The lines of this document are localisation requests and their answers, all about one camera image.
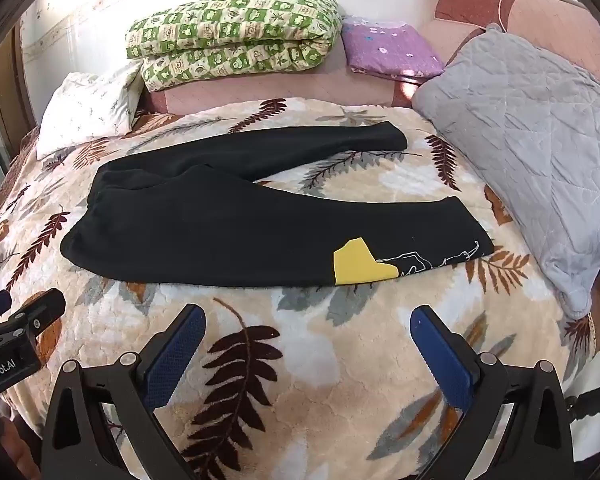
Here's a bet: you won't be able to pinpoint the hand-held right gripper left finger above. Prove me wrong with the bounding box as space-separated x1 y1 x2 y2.
40 303 207 480

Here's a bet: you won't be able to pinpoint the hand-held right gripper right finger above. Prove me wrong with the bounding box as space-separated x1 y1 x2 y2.
410 304 576 480

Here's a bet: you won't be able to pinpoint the black pants with yellow patch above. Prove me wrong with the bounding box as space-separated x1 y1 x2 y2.
60 121 496 288

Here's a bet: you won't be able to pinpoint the leaf print fleece blanket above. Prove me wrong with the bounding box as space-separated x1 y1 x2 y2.
0 96 600 480

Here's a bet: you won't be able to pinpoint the white printed pillow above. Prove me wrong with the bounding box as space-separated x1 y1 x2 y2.
36 60 146 161

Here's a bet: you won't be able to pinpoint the grey quilted pillow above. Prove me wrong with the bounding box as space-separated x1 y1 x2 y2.
411 22 600 320

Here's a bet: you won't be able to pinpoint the pink bed sheet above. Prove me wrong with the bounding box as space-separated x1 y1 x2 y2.
139 40 416 116

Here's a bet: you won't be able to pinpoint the purple floral folded cloth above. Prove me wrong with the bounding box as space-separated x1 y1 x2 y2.
341 16 447 82

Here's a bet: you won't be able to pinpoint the green checkered folded quilt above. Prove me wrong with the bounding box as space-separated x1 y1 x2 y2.
125 0 344 93

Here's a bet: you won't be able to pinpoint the brown pink padded headboard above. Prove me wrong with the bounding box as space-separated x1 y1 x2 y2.
432 0 600 96

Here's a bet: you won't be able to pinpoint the brown wooden window frame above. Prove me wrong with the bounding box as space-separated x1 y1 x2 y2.
0 25 37 201

